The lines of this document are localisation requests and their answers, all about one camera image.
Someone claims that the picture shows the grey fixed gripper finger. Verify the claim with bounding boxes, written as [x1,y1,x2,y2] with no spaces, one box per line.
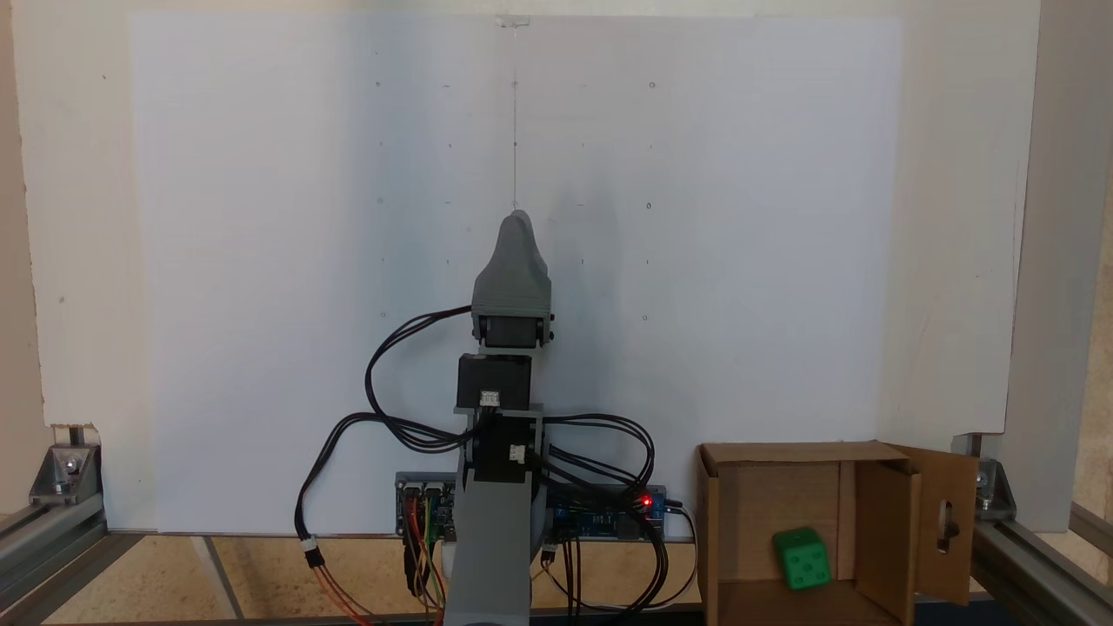
[472,210,552,310]

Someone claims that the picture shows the green dice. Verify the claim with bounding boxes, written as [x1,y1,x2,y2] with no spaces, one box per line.
[773,527,832,592]

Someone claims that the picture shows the motor controller circuit board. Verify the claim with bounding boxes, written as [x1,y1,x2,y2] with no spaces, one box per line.
[395,472,460,538]

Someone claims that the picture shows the blue voltage converter board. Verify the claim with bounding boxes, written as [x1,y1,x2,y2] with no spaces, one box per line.
[546,483,670,542]

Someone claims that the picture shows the white paper sheet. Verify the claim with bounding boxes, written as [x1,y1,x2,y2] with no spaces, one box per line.
[129,13,518,533]

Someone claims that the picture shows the brown cardboard box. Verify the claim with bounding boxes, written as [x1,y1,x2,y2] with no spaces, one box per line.
[696,440,979,626]

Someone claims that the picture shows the black motor cable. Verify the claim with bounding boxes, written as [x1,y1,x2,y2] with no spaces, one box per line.
[539,496,672,611]
[363,304,477,453]
[539,414,657,488]

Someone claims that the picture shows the red jumper wire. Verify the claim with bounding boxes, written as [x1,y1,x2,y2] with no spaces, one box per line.
[403,494,420,601]

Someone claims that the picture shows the green jumper wire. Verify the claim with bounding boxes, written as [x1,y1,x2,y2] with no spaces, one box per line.
[424,500,441,609]

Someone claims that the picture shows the yellow jumper wire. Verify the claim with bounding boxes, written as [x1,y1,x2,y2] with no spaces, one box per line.
[416,500,436,609]

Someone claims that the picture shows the black power cable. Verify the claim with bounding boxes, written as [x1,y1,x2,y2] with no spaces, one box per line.
[294,413,475,570]

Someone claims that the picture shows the orange twin lead wire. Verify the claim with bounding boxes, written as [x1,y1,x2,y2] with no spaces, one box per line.
[309,556,370,626]

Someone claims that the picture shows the metal corner bracket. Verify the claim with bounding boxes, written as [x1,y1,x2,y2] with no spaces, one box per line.
[29,443,103,507]
[972,456,1020,523]

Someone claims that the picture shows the aluminium frame post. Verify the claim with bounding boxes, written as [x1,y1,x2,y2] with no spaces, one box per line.
[970,500,1113,626]
[0,500,144,626]

